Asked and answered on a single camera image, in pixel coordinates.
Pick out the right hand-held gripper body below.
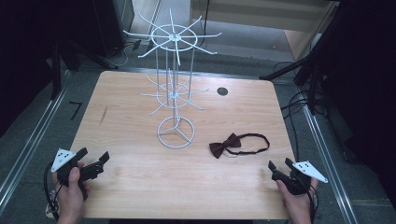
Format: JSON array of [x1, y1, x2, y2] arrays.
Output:
[[271, 161, 329, 196]]

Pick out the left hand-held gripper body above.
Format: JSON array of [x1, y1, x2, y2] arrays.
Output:
[[50, 148, 105, 201]]

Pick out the dark red bow tie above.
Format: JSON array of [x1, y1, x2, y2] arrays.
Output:
[[208, 133, 271, 160]]

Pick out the white wire display rack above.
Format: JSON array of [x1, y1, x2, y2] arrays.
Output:
[[122, 7, 222, 149]]

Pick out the person's right hand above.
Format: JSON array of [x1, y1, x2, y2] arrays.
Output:
[[276, 179, 319, 224]]

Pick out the person's left hand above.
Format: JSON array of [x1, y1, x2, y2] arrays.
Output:
[[51, 166, 92, 224]]

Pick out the black metal stand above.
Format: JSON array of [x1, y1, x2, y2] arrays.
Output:
[[49, 36, 120, 101], [259, 6, 344, 116]]

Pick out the black cabinet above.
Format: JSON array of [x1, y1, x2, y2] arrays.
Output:
[[92, 0, 135, 59]]

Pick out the metal floor rail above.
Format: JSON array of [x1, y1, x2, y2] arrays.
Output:
[[299, 92, 360, 224], [0, 70, 72, 216]]

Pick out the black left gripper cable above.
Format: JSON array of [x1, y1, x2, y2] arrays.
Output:
[[43, 161, 62, 222]]

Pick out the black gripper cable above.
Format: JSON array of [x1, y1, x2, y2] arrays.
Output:
[[43, 161, 62, 222], [306, 185, 320, 224]]

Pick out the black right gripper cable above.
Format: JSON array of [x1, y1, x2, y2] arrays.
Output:
[[306, 185, 320, 224]]

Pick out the black floor cables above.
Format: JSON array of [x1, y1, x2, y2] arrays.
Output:
[[273, 60, 328, 162]]

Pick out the thin black hanging cable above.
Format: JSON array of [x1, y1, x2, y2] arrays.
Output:
[[198, 0, 211, 49]]

